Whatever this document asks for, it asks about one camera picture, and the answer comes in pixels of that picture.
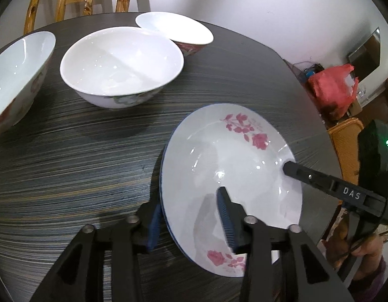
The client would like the red plastic bag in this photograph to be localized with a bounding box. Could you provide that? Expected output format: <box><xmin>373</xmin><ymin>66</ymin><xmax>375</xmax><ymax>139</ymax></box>
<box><xmin>307</xmin><ymin>63</ymin><xmax>359</xmax><ymax>121</ymax></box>

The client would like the large white floral bowl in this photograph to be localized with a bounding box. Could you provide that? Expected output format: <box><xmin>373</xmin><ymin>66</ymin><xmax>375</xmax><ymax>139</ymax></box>
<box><xmin>0</xmin><ymin>31</ymin><xmax>56</xmax><ymax>134</ymax></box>

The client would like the medium white floral plate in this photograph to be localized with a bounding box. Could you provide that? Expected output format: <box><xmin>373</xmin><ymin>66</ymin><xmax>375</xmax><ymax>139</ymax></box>
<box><xmin>160</xmin><ymin>104</ymin><xmax>302</xmax><ymax>277</ymax></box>

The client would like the person right hand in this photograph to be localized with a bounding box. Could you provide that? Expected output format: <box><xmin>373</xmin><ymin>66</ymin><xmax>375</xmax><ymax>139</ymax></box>
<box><xmin>322</xmin><ymin>219</ymin><xmax>384</xmax><ymax>280</ymax></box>

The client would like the orange wicker basket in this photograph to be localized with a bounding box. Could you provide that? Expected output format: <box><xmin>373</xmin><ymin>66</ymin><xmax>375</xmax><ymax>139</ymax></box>
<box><xmin>328</xmin><ymin>117</ymin><xmax>364</xmax><ymax>184</ymax></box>

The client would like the small red patterned bowl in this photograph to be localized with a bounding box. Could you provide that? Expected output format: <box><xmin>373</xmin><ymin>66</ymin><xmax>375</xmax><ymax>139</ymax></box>
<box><xmin>135</xmin><ymin>12</ymin><xmax>214</xmax><ymax>57</ymax></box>

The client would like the medium white floral bowl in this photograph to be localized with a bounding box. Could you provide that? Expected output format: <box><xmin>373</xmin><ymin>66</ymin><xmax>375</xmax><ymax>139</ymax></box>
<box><xmin>59</xmin><ymin>27</ymin><xmax>184</xmax><ymax>109</ymax></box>

